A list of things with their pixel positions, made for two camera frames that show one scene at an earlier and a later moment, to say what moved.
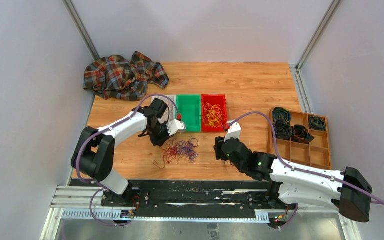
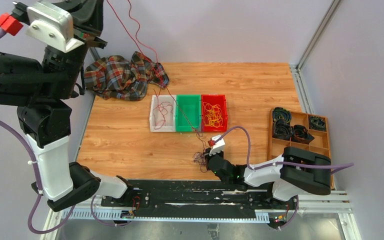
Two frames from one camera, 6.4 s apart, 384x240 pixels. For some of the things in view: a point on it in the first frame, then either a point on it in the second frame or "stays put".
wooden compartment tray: (316, 154) stays put
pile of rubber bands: (186, 149) -> (201, 159)
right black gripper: (219, 154) -> (208, 157)
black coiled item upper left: (281, 113) stays put
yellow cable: (213, 115) stays put
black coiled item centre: (301, 135) stays put
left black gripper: (157, 142) -> (87, 19)
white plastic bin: (169, 114) stays put
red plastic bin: (214, 112) stays put
